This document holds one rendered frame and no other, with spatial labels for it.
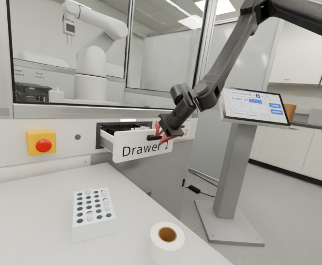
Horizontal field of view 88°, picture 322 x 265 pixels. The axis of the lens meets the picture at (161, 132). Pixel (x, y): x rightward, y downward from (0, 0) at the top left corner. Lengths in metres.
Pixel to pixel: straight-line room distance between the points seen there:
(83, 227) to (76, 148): 0.37
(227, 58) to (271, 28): 1.75
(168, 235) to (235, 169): 1.24
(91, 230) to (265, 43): 2.24
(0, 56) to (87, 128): 0.31
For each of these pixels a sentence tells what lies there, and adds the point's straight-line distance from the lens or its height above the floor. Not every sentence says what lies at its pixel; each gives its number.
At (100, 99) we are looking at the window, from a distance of 0.72.
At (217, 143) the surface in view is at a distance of 2.37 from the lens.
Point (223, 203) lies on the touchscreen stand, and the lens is 1.72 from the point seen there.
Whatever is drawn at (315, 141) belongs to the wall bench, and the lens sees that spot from 3.47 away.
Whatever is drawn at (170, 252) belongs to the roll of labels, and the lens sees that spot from 0.37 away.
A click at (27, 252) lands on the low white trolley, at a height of 0.76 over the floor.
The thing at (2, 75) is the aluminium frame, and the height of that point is 1.07.
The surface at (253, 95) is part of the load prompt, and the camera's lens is 1.56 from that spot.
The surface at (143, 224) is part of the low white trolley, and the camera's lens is 0.46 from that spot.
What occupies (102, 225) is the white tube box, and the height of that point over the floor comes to 0.79.
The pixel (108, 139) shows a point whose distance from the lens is 0.67.
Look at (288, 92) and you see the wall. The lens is 4.18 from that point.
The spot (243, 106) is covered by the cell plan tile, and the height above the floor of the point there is 1.06.
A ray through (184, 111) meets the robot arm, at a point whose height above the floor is 1.03.
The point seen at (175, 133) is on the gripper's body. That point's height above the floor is 0.95.
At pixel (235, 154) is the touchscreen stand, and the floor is 0.66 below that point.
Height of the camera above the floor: 1.07
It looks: 13 degrees down
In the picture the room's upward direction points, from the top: 7 degrees clockwise
